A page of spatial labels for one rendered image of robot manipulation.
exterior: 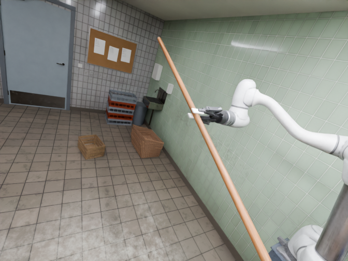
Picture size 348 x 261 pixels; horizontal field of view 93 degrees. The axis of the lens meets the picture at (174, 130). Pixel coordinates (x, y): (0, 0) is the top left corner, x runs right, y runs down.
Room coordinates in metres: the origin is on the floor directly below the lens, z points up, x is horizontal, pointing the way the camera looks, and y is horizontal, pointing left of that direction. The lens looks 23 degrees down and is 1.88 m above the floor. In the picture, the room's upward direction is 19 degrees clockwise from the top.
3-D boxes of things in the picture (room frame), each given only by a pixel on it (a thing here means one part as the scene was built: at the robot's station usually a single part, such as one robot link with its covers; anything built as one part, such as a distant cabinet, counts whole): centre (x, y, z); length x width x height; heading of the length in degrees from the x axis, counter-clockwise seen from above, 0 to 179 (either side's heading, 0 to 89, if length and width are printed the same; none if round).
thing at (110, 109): (3.85, 1.46, 0.38); 0.60 x 0.40 x 0.15; 123
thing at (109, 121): (3.85, 1.45, 0.08); 0.60 x 0.40 x 0.15; 127
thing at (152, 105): (3.74, 0.68, 0.69); 0.46 x 0.36 x 0.94; 35
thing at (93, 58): (4.02, 1.93, 1.55); 1.04 x 0.02 x 0.74; 125
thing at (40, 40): (3.22, 3.02, 1.08); 1.14 x 0.09 x 2.16; 125
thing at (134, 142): (2.96, 0.48, 0.14); 0.56 x 0.49 x 0.28; 41
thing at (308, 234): (0.75, -0.98, 1.17); 0.18 x 0.16 x 0.22; 155
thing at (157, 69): (4.22, 0.86, 1.45); 0.28 x 0.11 x 0.36; 35
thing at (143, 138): (2.96, 0.47, 0.32); 0.56 x 0.49 x 0.28; 43
